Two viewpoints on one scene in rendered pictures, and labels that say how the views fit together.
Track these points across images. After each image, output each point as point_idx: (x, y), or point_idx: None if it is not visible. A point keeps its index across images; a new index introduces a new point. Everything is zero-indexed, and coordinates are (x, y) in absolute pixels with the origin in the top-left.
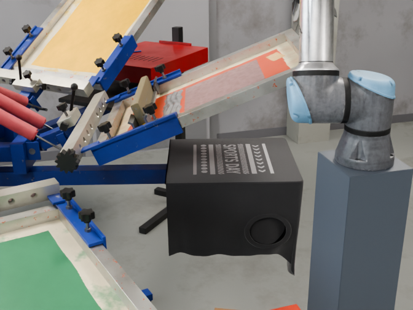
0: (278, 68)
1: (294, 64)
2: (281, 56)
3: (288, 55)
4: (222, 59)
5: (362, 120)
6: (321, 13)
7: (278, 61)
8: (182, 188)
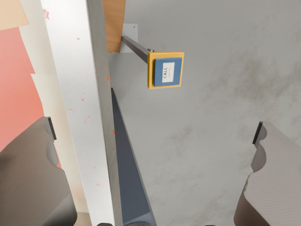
0: (26, 127)
1: (68, 146)
2: (11, 13)
3: (41, 31)
4: None
5: None
6: None
7: (9, 54)
8: None
